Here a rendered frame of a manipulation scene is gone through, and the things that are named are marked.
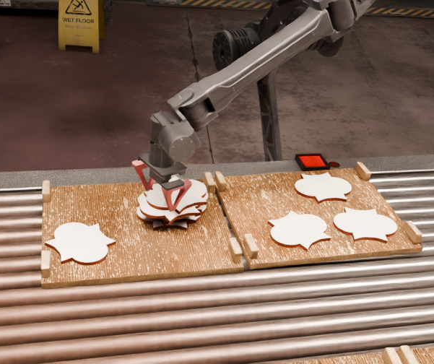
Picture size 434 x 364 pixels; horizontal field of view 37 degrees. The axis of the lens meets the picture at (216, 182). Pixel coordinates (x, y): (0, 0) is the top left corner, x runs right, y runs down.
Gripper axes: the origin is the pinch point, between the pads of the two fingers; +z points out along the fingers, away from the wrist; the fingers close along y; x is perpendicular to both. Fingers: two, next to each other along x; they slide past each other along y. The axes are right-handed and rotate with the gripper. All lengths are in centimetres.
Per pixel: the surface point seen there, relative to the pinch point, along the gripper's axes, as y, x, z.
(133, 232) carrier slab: 1.0, -7.3, 6.3
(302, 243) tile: 24.7, 21.3, 4.9
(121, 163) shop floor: -163, 87, 98
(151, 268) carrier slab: 13.4, -10.7, 6.4
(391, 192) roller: 18, 61, 8
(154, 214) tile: 3.4, -3.8, 1.5
